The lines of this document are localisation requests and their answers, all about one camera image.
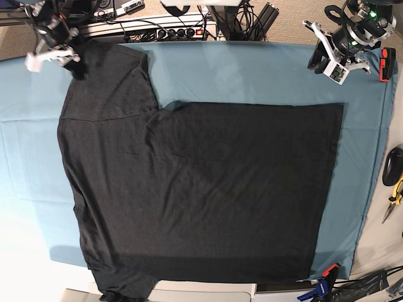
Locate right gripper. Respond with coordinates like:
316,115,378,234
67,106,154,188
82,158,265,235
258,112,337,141
33,18,88,81

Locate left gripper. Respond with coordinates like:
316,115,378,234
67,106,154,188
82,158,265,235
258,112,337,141
302,20,372,74

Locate dark grey T-shirt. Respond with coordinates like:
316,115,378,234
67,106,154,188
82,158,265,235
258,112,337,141
57,41,344,301

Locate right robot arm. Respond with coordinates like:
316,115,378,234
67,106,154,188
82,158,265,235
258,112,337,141
24,1,86,81

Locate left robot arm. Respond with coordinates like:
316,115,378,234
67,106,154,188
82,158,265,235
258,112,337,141
302,1,401,85

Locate orange black clamp top right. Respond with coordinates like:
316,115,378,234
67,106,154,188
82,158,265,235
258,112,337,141
379,47,396,82

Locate orange black clamp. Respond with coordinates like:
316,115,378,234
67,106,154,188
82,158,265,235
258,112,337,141
379,47,396,82
322,263,340,280

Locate black aluminium extrusion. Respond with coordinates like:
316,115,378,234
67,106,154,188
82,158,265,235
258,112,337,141
249,3,279,41

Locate white power strip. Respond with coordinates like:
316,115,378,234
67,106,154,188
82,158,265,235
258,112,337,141
79,16,217,41

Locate teal table cloth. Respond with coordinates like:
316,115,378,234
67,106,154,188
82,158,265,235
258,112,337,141
1,42,399,278

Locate black computer mouse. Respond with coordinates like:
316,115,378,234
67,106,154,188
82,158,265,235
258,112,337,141
382,146,403,186

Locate orange black clamp bottom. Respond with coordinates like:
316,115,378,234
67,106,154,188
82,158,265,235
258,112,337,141
322,263,340,280

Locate blue clamp bottom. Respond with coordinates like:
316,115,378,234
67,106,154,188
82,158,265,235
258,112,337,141
297,279,329,301

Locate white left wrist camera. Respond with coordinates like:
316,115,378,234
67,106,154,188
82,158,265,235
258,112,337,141
323,60,349,86

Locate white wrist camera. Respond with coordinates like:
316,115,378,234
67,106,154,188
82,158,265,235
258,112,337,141
323,60,349,86
25,52,42,73

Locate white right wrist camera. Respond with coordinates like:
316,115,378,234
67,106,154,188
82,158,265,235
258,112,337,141
25,52,42,73

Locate yellow handled pliers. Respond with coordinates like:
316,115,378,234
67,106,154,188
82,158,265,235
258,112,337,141
382,179,402,224

